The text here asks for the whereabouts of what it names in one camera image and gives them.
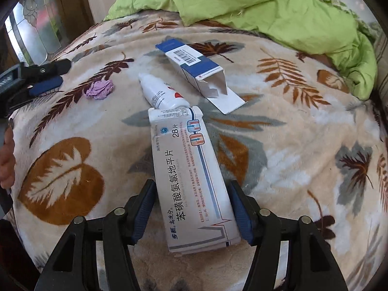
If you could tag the long white medicine box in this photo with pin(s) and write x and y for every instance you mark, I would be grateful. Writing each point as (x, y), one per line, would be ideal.
(195, 206)

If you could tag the stained glass door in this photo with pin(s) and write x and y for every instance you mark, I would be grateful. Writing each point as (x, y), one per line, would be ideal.
(39, 29)

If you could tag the leaf-patterned bed blanket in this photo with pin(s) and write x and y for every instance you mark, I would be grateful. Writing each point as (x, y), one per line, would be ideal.
(301, 144)

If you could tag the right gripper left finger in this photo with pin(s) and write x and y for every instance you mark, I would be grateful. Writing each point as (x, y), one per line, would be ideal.
(92, 248)

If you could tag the purple paper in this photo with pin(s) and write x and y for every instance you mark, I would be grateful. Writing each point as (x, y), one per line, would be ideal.
(100, 90)

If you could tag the white ointment tube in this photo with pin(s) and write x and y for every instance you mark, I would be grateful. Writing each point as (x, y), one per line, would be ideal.
(159, 94)

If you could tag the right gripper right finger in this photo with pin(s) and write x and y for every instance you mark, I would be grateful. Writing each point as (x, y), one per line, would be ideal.
(310, 262)

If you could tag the green quilt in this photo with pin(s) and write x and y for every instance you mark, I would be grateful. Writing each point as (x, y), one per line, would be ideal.
(314, 27)

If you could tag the person's left hand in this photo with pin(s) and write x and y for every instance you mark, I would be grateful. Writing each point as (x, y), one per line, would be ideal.
(7, 160)

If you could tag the blue and white box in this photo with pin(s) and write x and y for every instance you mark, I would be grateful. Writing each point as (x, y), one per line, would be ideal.
(203, 74)

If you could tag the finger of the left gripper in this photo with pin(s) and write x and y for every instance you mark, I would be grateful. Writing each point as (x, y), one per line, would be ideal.
(47, 71)
(40, 89)

